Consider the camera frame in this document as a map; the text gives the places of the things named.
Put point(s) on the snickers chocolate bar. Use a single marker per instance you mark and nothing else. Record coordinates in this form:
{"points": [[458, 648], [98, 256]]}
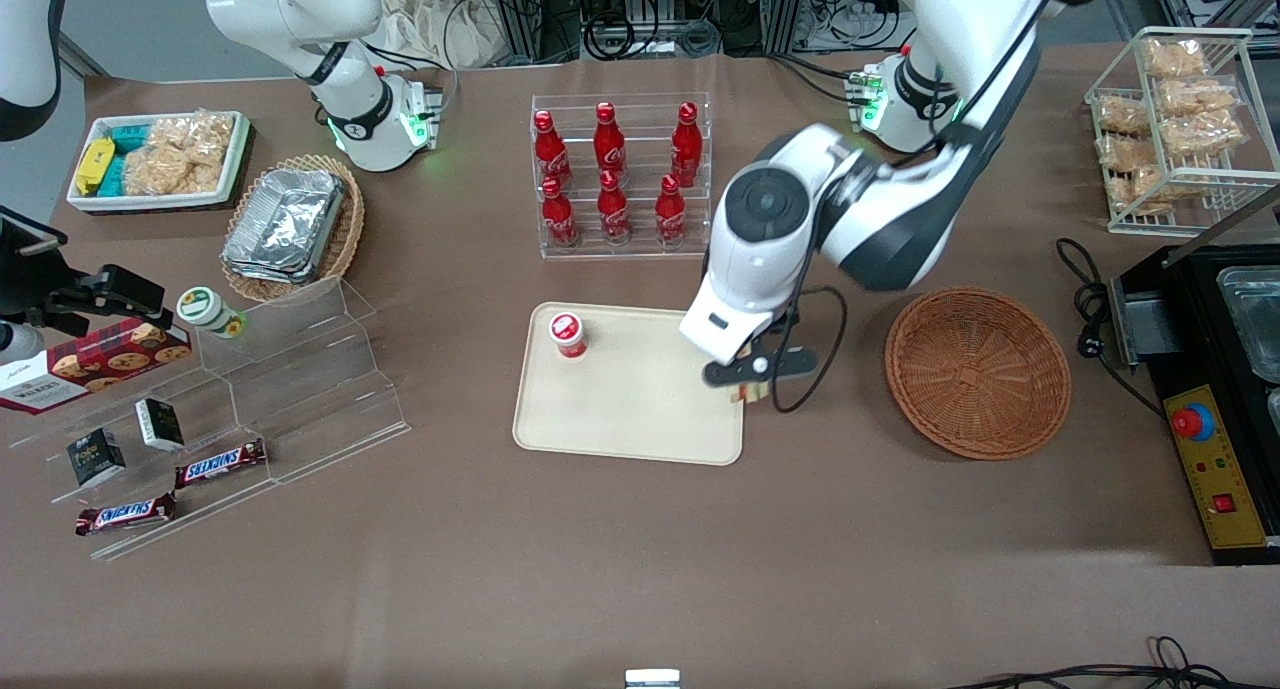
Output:
{"points": [[220, 464], [125, 514]]}

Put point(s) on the aluminium frame post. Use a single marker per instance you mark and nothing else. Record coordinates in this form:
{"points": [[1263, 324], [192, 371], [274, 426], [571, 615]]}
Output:
{"points": [[788, 9], [515, 14]]}

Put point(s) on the small silver object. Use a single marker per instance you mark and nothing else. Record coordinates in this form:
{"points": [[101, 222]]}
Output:
{"points": [[652, 679]]}

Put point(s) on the clear bag of crackers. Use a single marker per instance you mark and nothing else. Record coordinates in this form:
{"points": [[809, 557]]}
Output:
{"points": [[200, 137], [165, 174]]}

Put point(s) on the beige plastic tray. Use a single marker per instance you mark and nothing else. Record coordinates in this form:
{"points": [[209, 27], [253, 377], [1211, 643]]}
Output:
{"points": [[630, 399]]}

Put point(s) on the clear acrylic step display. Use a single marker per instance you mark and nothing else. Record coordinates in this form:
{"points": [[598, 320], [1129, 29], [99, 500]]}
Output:
{"points": [[310, 389]]}

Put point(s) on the black appliance with yellow panel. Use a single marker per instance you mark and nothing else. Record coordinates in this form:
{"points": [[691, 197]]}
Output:
{"points": [[1190, 319]]}

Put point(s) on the clear acrylic bottle rack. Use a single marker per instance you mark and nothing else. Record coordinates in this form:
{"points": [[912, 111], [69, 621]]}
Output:
{"points": [[640, 249]]}

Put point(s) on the red tartan cookie box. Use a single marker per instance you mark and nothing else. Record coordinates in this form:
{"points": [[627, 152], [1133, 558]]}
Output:
{"points": [[95, 364]]}

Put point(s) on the grey metal bar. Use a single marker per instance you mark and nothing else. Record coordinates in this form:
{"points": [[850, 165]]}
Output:
{"points": [[1225, 227]]}

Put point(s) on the red emergency stop button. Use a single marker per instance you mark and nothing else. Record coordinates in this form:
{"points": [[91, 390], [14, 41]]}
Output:
{"points": [[1192, 423]]}

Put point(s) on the white rectangular plastic bin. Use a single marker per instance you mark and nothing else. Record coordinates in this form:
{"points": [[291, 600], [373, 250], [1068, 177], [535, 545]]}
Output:
{"points": [[85, 202]]}

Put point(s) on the brown round wicker basket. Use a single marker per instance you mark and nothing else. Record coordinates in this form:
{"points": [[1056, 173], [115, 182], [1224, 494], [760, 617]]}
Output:
{"points": [[980, 369]]}

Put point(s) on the clear crispy snack bag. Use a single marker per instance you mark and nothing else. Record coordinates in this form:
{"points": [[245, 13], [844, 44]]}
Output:
{"points": [[1125, 154], [1122, 116], [1175, 59], [1195, 97], [1200, 132], [1135, 191]]}

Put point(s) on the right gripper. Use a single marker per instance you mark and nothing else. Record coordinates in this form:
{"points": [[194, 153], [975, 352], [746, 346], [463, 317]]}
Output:
{"points": [[62, 297]]}

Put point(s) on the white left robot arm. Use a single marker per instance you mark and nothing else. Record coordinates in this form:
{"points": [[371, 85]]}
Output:
{"points": [[900, 209]]}

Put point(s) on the beige cloth bag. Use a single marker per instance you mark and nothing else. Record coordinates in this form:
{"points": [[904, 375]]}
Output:
{"points": [[430, 24]]}

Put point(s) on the light oval wicker basket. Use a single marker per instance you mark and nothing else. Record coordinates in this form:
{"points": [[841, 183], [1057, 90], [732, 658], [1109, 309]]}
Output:
{"points": [[350, 229]]}

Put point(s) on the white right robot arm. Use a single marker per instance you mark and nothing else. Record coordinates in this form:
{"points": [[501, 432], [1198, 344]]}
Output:
{"points": [[300, 9]]}

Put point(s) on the red cola bottle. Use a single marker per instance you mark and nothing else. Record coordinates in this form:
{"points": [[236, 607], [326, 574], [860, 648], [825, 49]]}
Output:
{"points": [[686, 145], [559, 217], [609, 141], [670, 213], [613, 211], [549, 151]]}

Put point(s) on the steel pan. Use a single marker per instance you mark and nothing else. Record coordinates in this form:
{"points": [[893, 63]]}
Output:
{"points": [[1250, 319]]}

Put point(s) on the red cup with white lid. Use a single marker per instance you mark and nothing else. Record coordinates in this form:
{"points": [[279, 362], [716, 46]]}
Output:
{"points": [[567, 333]]}

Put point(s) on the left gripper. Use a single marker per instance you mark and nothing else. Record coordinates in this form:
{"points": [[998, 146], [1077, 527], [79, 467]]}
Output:
{"points": [[779, 324]]}

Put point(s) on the dark right wrist camera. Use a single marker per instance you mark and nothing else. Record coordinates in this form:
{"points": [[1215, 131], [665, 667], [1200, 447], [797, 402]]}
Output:
{"points": [[115, 291]]}

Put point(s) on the teal snack packet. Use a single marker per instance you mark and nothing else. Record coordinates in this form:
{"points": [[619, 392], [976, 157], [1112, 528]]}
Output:
{"points": [[113, 176], [128, 137]]}

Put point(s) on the triangle sandwich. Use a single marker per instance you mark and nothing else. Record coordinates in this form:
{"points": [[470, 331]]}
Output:
{"points": [[753, 393]]}

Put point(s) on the small black carton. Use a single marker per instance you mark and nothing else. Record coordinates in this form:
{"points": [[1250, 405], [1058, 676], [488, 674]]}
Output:
{"points": [[96, 457], [160, 424]]}

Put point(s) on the yellow snack packet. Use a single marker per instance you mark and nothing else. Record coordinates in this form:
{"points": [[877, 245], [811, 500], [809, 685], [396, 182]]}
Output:
{"points": [[94, 165]]}

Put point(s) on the red rocker switch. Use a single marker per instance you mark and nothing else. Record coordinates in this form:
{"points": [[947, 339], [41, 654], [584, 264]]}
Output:
{"points": [[1225, 503]]}

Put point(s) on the jar with green lid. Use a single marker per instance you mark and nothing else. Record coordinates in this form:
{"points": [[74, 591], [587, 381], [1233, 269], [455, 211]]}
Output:
{"points": [[205, 309]]}

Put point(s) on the stacked foil containers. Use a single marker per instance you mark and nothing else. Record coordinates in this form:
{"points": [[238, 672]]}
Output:
{"points": [[285, 224]]}

